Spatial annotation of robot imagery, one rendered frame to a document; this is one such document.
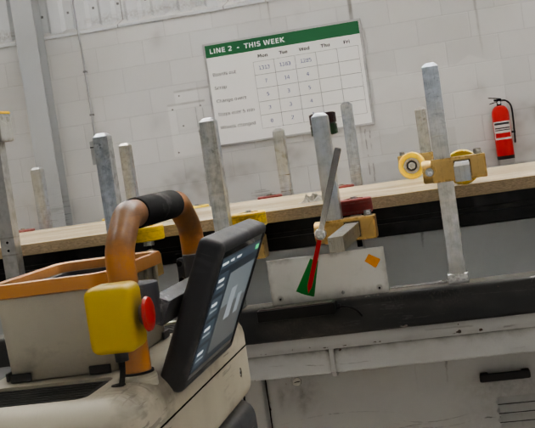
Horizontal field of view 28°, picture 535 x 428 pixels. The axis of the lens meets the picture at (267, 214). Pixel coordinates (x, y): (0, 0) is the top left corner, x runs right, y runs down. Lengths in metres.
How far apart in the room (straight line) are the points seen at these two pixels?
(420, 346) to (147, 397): 1.33
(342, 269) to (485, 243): 0.38
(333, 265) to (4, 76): 8.22
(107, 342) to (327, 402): 1.60
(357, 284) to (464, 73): 7.22
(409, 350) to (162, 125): 7.61
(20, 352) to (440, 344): 1.30
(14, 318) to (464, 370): 1.56
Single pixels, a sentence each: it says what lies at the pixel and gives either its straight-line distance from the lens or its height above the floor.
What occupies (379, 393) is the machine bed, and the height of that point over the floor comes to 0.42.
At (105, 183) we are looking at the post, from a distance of 2.44.
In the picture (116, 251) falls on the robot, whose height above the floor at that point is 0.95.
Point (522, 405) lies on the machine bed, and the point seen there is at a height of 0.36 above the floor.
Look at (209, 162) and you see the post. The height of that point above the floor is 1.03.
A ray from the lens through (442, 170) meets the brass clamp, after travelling 2.30.
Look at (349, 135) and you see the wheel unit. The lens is 3.41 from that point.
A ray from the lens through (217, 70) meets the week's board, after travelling 9.70.
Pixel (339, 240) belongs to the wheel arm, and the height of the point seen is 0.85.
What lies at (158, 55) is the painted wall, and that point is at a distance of 9.87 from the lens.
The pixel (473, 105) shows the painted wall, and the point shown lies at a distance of 9.47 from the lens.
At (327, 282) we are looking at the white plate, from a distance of 2.34.
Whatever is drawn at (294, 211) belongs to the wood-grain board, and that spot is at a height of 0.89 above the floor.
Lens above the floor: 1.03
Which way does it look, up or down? 3 degrees down
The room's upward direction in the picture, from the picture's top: 8 degrees counter-clockwise
